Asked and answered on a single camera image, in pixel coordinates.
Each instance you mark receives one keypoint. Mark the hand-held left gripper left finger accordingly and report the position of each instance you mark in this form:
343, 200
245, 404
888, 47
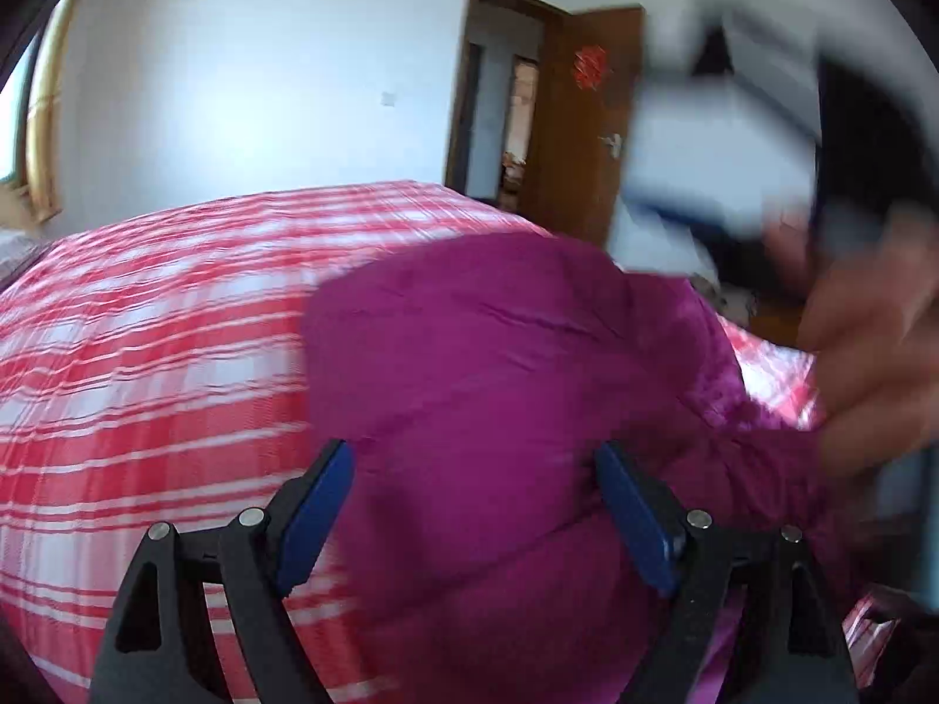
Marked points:
315, 521

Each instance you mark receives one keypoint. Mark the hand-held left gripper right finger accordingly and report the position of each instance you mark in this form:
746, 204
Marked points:
638, 521

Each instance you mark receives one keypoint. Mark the magenta padded jacket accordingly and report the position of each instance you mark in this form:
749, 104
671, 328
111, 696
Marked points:
499, 367

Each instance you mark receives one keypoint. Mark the person's right hand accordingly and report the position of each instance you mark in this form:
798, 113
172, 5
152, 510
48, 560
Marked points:
873, 337

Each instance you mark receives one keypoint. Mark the brown wooden door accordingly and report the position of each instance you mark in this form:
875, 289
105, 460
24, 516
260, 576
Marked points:
579, 125

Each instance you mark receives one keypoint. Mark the red door decoration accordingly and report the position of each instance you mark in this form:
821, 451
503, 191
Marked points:
590, 66

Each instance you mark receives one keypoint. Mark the red plaid bed sheet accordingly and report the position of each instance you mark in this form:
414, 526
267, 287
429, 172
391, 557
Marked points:
161, 352

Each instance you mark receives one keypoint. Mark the grey white pillow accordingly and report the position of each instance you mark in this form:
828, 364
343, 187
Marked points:
15, 246

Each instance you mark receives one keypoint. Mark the yellow curtain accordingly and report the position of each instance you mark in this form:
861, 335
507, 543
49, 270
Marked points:
44, 132

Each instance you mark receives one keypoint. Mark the window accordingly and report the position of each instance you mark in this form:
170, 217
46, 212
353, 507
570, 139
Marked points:
13, 117

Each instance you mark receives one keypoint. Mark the brown door frame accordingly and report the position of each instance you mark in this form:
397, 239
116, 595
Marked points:
477, 88

